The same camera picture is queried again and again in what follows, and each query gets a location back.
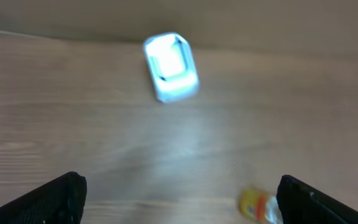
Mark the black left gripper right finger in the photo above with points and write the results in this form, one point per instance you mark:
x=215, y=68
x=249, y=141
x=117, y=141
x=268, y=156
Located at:
x=300, y=203

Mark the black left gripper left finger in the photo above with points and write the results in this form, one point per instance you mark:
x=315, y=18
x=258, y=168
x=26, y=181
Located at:
x=61, y=200

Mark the yellow dish soap bottle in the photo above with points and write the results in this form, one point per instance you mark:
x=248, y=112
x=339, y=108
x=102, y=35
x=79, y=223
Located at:
x=259, y=205

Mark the white barcode scanner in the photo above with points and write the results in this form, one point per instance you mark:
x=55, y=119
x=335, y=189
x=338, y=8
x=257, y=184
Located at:
x=172, y=67

